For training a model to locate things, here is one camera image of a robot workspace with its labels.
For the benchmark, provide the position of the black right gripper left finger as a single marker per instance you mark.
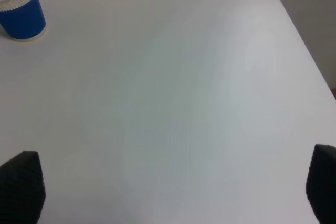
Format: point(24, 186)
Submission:
point(23, 190)

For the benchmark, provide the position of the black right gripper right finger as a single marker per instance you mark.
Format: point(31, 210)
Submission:
point(320, 185)

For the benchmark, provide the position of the blue sleeved paper cup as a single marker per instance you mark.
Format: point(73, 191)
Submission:
point(23, 20)

